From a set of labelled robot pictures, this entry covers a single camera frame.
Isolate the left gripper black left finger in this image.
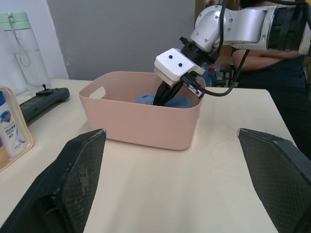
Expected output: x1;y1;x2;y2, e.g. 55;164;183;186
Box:
0;128;107;233

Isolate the white blue soap bottle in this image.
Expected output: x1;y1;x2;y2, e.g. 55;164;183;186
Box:
0;90;26;158

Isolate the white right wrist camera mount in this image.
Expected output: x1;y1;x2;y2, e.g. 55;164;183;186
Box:
154;48;206;86

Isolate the clear beige-rimmed organizer box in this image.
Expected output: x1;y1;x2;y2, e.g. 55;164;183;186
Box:
0;86;34;173

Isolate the plastic bottle with red cap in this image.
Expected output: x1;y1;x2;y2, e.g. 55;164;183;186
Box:
207;66;217;87

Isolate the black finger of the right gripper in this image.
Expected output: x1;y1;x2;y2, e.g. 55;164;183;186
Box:
154;83;169;106
159;84;183;107

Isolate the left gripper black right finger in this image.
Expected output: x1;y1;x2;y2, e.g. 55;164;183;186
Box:
237;128;311;233

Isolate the person in dark clothes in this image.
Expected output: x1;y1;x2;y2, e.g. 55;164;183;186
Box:
230;0;311;162

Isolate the clear bottle with green lid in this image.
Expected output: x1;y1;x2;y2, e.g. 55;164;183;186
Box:
0;12;52;97

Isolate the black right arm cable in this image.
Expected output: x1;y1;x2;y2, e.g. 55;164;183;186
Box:
182;0;251;98

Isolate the light blue sock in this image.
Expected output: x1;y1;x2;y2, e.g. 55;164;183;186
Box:
165;96;192;109
136;94;157;105

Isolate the pink plastic container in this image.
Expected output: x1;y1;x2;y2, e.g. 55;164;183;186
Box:
79;71;207;151

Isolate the black handheld controller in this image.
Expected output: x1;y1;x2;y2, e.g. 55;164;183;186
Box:
19;84;70;126

